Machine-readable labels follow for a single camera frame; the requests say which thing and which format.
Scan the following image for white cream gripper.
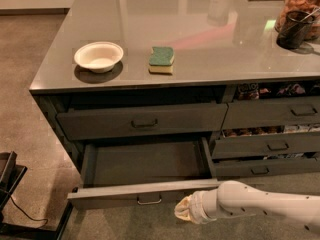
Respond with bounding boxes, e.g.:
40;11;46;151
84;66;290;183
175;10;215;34
174;191;213;224

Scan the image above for black mesh cup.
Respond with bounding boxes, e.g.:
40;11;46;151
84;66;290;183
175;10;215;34
276;11;315;50

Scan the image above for black stand base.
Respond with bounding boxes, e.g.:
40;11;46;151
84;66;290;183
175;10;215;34
0;151;81;240

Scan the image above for white paper bowl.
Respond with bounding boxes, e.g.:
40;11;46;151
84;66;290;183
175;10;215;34
74;42;124;73

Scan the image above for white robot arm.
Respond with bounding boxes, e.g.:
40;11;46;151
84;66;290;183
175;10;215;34
174;181;320;234

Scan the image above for glass jar of snacks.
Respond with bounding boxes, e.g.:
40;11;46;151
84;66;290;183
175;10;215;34
275;0;320;41

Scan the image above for black cable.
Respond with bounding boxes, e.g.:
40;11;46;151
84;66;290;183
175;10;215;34
9;195;49;228

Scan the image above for grey drawer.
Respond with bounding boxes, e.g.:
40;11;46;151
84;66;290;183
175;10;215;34
223;96;320;129
57;103;227;140
210;132;320;159
68;138;219;209
214;157;320;180

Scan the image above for green yellow sponge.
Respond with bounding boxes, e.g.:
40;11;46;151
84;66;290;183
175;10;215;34
149;46;174;74

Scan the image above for snack packets in drawer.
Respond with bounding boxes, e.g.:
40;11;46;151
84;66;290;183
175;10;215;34
235;81;320;100

